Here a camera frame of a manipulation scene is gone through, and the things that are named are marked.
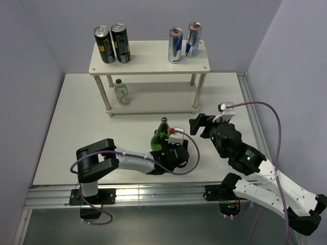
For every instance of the black can right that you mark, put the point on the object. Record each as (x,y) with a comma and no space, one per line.
(121,44)

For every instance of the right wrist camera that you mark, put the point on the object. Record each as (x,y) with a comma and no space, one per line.
(225,113)

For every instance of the green glass bottle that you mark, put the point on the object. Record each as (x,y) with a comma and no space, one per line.
(164,127)
(156,141)

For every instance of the silver can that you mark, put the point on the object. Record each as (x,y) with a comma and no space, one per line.
(175,45)
(193,39)

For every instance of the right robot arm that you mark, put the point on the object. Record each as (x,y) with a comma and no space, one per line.
(254,177)

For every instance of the clear soda bottle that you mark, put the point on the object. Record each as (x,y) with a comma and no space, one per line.
(121,93)

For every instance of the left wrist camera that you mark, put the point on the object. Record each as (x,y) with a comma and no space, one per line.
(175,138)

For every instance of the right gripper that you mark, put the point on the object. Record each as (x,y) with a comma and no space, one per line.
(200,120)

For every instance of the aluminium rail frame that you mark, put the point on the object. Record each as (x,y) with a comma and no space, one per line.
(163,209)

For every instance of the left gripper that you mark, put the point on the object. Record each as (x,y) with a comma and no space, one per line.
(165,144)

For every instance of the black can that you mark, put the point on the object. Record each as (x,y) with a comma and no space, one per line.
(103,40)
(121,44)

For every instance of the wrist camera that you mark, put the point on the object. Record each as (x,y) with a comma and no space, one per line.
(175,138)
(225,113)

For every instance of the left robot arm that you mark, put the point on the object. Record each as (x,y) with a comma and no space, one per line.
(101,158)

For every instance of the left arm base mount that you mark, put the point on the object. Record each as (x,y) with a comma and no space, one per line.
(91,208)

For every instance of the green glass bottle front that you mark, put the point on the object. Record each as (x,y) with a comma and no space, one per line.
(156,141)

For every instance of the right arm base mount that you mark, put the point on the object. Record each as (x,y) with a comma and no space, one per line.
(229,205)

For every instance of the white two-tier shelf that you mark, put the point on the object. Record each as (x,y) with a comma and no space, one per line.
(155,85)

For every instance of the black can left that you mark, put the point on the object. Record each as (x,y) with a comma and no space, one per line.
(103,40)

